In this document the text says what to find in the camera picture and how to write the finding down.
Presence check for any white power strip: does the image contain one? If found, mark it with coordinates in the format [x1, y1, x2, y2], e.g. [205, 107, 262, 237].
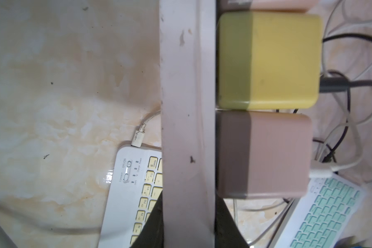
[159, 1, 216, 248]

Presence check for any yellow USB charger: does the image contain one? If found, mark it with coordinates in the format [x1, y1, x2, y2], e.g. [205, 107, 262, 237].
[218, 11, 323, 110]

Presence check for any green wireless keyboard centre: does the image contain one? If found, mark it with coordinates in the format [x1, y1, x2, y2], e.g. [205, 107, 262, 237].
[269, 174, 365, 248]

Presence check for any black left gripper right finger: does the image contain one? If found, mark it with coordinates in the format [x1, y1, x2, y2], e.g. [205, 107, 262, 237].
[215, 196, 249, 248]

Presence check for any black USB cable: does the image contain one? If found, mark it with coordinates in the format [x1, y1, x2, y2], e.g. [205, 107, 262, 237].
[274, 33, 372, 163]

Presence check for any yellow wireless keyboard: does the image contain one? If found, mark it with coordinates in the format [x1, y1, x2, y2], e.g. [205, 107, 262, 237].
[98, 145, 163, 248]

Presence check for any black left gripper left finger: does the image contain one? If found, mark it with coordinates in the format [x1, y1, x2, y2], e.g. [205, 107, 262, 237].
[131, 193, 164, 248]

